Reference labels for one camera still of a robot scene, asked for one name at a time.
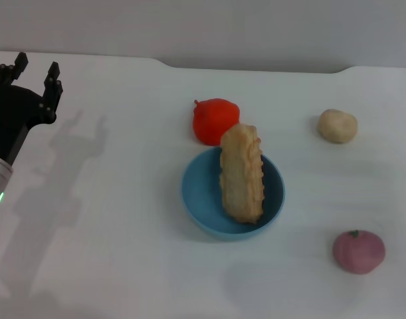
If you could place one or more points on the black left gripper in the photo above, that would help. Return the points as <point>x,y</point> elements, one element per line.
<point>13,116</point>

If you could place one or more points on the blue bowl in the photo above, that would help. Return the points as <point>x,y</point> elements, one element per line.
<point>202,196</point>

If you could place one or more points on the orange striped bread roll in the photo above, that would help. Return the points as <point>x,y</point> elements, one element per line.
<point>242,176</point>

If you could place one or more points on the red toy pepper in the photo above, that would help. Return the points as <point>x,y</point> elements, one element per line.
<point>214,116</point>

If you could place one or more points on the pink toy peach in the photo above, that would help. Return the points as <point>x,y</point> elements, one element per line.
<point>359,252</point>

